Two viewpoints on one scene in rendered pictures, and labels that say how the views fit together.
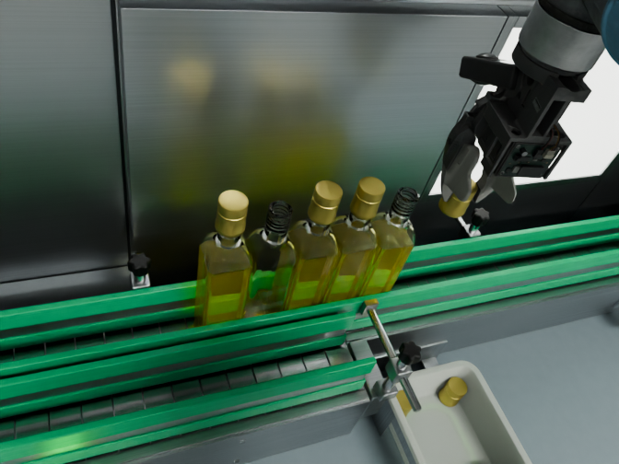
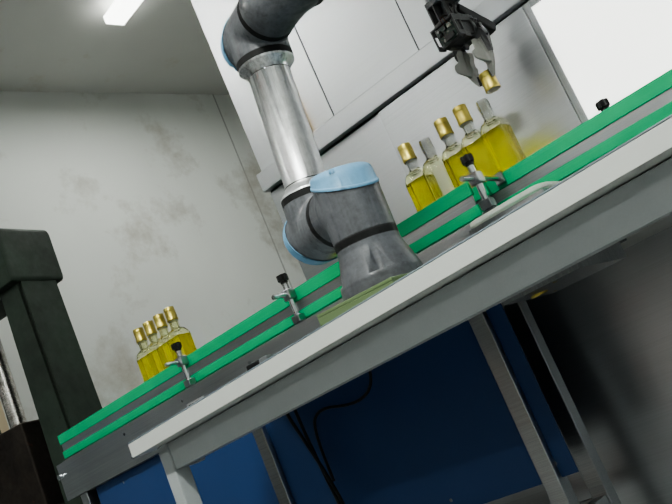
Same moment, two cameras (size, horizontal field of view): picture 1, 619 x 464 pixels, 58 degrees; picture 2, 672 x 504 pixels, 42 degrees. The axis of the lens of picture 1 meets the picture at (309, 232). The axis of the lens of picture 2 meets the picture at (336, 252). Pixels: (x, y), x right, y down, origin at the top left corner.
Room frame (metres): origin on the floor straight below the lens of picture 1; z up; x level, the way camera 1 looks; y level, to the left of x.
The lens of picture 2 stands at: (-0.55, -1.72, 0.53)
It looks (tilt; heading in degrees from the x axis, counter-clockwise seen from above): 13 degrees up; 69
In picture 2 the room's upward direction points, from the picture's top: 23 degrees counter-clockwise
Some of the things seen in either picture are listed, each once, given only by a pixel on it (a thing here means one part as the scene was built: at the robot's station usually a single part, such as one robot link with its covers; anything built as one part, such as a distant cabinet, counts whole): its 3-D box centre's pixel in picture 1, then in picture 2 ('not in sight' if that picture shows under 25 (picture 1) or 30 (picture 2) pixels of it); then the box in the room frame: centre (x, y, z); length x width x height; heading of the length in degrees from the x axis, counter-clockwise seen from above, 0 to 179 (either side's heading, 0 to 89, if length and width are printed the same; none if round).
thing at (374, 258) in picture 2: not in sight; (375, 262); (0.05, -0.34, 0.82); 0.15 x 0.15 x 0.10
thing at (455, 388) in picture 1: (452, 391); not in sight; (0.50, -0.31, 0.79); 0.04 x 0.04 x 0.04
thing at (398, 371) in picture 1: (390, 356); (483, 181); (0.43, -0.16, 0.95); 0.17 x 0.03 x 0.12; 32
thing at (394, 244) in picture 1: (374, 267); (510, 161); (0.55, -0.11, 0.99); 0.06 x 0.06 x 0.21; 31
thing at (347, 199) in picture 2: not in sight; (349, 202); (0.05, -0.34, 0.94); 0.13 x 0.12 x 0.14; 98
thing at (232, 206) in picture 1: (231, 214); (407, 153); (0.43, 0.09, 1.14); 0.04 x 0.04 x 0.04
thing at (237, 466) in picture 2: not in sight; (304, 472); (0.03, 0.63, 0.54); 1.59 x 0.18 x 0.43; 122
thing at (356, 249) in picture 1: (338, 271); (490, 173); (0.52, -0.06, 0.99); 0.06 x 0.06 x 0.21; 33
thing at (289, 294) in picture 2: not in sight; (284, 300); (0.07, 0.33, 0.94); 0.07 x 0.04 x 0.13; 32
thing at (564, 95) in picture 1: (525, 111); (452, 22); (0.52, -0.18, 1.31); 0.09 x 0.08 x 0.12; 21
